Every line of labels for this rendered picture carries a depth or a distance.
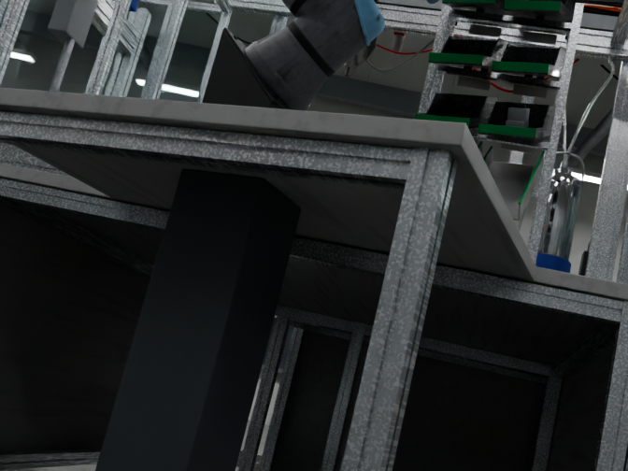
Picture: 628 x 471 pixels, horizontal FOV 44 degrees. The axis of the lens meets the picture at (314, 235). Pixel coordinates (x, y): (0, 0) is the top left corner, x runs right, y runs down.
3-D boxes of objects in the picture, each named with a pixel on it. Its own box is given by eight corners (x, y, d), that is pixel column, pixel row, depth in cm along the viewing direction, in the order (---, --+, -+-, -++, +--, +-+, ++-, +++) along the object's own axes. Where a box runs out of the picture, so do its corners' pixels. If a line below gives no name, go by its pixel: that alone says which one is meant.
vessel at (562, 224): (571, 259, 250) (591, 148, 257) (526, 250, 253) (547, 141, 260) (566, 268, 263) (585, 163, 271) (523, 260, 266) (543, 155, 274)
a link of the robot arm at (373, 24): (333, 71, 133) (395, 18, 131) (282, 8, 133) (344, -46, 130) (338, 74, 145) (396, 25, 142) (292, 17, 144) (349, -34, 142)
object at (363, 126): (461, 145, 91) (465, 121, 92) (-76, 97, 129) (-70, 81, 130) (535, 281, 153) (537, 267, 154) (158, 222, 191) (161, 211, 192)
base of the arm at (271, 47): (273, 94, 131) (319, 55, 129) (232, 35, 137) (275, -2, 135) (310, 127, 144) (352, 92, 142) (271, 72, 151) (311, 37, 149)
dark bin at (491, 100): (468, 128, 181) (472, 96, 179) (414, 123, 186) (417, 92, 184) (493, 125, 206) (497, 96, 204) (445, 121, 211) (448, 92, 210)
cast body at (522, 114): (522, 134, 187) (526, 104, 185) (504, 132, 189) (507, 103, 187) (529, 133, 194) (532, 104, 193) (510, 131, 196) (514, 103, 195)
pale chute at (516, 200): (520, 221, 171) (520, 202, 169) (460, 213, 177) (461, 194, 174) (543, 167, 193) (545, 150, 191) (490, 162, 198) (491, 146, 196)
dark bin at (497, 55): (481, 65, 184) (485, 33, 182) (428, 62, 189) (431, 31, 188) (505, 69, 209) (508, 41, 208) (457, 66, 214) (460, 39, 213)
